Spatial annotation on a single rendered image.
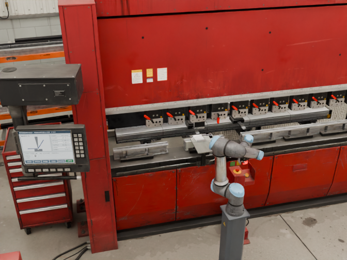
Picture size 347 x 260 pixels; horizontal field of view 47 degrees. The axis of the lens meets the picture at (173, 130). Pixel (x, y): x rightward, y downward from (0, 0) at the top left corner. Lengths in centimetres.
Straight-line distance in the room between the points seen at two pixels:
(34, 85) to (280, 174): 256
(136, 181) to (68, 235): 99
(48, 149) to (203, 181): 162
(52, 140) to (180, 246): 182
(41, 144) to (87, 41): 79
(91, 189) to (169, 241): 102
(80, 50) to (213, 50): 110
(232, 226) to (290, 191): 130
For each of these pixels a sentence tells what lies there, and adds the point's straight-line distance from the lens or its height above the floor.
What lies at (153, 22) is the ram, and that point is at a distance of 322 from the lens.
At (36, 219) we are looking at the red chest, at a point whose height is 21.
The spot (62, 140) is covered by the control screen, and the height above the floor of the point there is 150.
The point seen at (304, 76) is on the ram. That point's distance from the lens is 389.
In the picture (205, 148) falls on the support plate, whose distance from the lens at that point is 357.
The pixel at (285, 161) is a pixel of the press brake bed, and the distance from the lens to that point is 412.
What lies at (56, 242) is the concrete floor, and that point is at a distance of 424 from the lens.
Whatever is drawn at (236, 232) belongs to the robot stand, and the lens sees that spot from 332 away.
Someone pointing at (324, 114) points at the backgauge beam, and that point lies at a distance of 458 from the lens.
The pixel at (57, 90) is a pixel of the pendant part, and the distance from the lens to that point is 266.
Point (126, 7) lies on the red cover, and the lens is 314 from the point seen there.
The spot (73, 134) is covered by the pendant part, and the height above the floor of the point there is 155.
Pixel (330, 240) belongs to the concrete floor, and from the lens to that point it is 439.
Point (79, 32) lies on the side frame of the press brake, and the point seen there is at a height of 211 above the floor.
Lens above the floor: 287
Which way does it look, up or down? 29 degrees down
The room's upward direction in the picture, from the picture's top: straight up
